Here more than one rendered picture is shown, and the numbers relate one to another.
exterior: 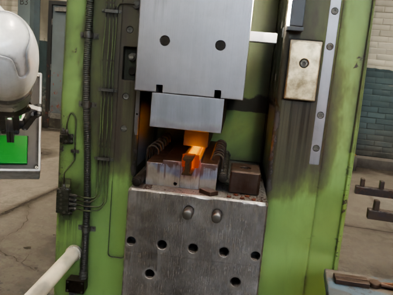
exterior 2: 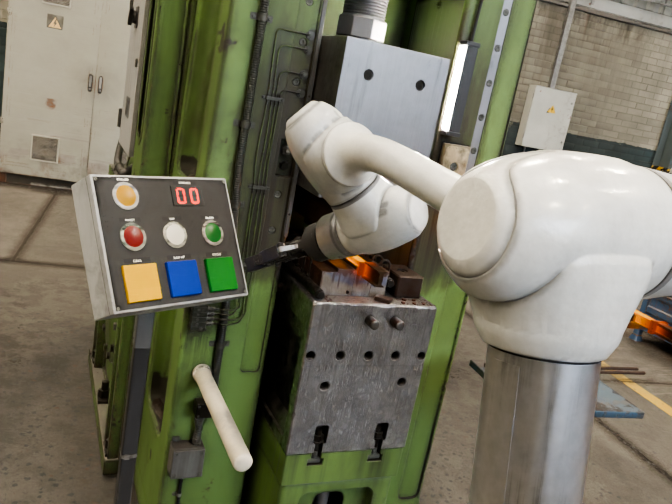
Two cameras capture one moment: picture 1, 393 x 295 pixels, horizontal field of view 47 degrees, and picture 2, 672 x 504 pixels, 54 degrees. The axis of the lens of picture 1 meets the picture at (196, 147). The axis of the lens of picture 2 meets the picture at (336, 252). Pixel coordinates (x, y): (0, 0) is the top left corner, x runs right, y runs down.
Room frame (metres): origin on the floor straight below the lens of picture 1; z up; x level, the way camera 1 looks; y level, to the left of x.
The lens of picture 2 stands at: (-0.21, 0.95, 1.44)
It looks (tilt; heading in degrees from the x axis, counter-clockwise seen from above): 14 degrees down; 330
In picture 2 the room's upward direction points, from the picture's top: 11 degrees clockwise
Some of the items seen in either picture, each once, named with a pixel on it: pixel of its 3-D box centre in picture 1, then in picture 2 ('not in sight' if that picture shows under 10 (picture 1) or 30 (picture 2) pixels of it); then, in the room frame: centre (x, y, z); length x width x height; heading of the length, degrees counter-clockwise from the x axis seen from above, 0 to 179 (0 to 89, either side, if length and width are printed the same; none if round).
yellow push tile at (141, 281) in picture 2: not in sight; (141, 283); (1.05, 0.65, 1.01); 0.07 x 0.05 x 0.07; 111
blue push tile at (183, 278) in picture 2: not in sight; (182, 278); (1.09, 0.56, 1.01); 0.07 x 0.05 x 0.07; 111
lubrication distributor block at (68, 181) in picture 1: (66, 201); (201, 315); (1.40, 0.40, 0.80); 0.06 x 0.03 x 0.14; 86
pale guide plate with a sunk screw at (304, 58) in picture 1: (302, 70); (450, 173); (1.35, -0.29, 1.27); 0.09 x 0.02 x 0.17; 86
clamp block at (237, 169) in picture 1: (244, 178); (400, 280); (1.29, -0.15, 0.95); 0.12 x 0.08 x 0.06; 176
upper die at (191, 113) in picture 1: (193, 107); (336, 203); (1.45, 0.02, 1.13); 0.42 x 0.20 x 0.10; 176
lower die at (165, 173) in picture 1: (189, 158); (325, 258); (1.45, 0.02, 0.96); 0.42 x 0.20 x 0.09; 176
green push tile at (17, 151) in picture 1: (11, 150); (220, 274); (1.12, 0.46, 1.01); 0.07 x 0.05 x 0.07; 111
